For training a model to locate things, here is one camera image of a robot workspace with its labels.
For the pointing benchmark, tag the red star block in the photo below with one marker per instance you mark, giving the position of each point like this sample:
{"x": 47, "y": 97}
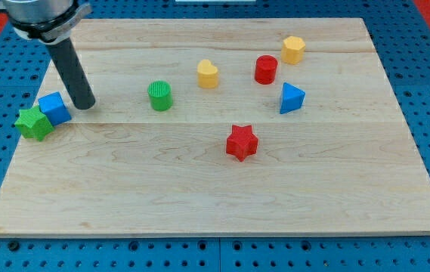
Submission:
{"x": 242, "y": 142}

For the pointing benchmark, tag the light wooden board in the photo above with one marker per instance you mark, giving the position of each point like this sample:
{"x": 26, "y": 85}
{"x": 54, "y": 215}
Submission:
{"x": 344, "y": 164}

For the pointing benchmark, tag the yellow heart block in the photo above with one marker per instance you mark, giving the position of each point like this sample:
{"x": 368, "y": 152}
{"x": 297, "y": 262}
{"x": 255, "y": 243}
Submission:
{"x": 207, "y": 74}

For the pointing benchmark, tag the green cylinder block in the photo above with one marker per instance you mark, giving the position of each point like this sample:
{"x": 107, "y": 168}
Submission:
{"x": 160, "y": 95}

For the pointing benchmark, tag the blue triangle block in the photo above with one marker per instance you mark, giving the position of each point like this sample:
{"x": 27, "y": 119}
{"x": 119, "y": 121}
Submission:
{"x": 291, "y": 98}

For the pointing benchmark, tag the red cylinder block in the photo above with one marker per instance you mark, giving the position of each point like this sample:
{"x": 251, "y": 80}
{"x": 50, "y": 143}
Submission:
{"x": 265, "y": 69}

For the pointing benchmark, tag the yellow hexagon block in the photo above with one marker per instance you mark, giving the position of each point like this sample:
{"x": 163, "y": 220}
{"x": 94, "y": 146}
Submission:
{"x": 293, "y": 49}

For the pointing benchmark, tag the blue cube block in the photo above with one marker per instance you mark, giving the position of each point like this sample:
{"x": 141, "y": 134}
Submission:
{"x": 53, "y": 107}

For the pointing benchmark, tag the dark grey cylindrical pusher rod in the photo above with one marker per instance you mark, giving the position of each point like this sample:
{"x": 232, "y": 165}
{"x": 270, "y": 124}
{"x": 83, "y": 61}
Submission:
{"x": 69, "y": 68}

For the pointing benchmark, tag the green star block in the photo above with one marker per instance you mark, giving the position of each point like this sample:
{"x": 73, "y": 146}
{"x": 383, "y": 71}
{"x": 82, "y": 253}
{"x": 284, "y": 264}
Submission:
{"x": 33, "y": 123}

